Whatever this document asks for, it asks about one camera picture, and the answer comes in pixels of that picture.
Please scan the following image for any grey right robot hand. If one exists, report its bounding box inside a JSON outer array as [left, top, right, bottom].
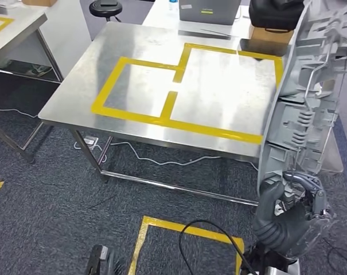
[[252, 171, 336, 261]]

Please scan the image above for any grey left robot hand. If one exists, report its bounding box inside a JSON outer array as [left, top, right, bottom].
[[106, 248, 125, 275]]

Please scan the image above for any silver wheel hubcap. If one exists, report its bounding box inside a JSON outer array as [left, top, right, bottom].
[[256, 0, 347, 198]]

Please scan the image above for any brown cardboard box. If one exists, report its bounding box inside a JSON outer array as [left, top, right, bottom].
[[20, 0, 58, 7], [249, 24, 295, 45]]

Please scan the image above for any black bag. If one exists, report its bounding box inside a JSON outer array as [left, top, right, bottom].
[[249, 0, 306, 33]]

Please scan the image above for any grey laptop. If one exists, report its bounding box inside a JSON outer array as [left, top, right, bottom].
[[177, 0, 242, 41]]

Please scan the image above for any black round stool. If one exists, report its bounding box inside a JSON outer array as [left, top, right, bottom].
[[88, 0, 123, 23]]

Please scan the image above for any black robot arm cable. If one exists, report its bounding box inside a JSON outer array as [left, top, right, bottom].
[[178, 220, 257, 275]]

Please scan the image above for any long white floor cable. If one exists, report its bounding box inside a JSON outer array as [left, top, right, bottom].
[[73, 136, 260, 171]]

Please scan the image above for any yellow double tape frame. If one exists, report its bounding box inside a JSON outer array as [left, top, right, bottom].
[[91, 42, 284, 146]]

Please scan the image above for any thin white floor cable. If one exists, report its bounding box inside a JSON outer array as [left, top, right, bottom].
[[0, 108, 39, 119]]

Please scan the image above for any steel workbench with double frame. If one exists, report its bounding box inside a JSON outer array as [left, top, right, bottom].
[[38, 21, 345, 207]]

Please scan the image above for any steel workbench with single frame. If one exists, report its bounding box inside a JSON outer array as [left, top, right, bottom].
[[0, 3, 65, 164]]

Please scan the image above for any yellow single tape frame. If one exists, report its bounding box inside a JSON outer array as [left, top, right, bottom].
[[0, 15, 14, 39]]

